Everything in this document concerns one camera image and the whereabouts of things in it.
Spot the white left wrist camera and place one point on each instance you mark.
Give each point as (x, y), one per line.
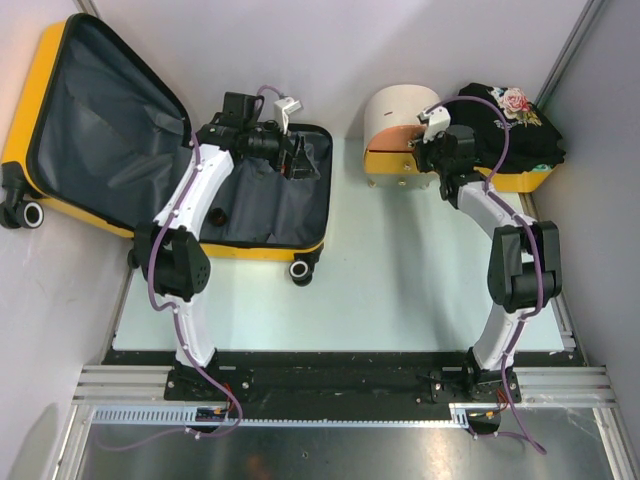
(284, 108)

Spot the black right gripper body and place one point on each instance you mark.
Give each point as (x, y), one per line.
(430, 156)

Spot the aluminium frame rail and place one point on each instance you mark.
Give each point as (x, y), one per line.
(567, 387)

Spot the yellow plastic basket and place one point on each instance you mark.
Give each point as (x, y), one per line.
(523, 182)

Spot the aluminium corner post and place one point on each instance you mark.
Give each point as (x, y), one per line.
(586, 22)
(87, 7)

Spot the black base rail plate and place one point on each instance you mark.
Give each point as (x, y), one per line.
(253, 376)

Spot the yellow Pikachu suitcase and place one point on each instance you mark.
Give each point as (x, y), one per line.
(98, 135)

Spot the white pastel mini drawer cabinet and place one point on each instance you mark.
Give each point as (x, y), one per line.
(390, 124)

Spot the right aluminium corner post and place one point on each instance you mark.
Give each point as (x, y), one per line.
(586, 22)

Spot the small dark brown jar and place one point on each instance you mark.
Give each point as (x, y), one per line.
(217, 217)

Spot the left aluminium corner post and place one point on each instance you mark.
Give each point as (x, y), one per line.
(87, 7)

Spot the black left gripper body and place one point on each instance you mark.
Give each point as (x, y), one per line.
(268, 145)

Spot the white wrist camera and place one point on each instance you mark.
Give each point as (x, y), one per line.
(284, 108)
(435, 120)

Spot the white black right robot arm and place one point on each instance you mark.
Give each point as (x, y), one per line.
(524, 271)

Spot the white slotted cable duct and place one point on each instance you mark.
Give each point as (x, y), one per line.
(192, 416)

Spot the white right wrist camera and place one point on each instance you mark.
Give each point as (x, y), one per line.
(435, 120)

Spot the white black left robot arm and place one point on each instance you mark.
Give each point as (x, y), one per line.
(167, 249)

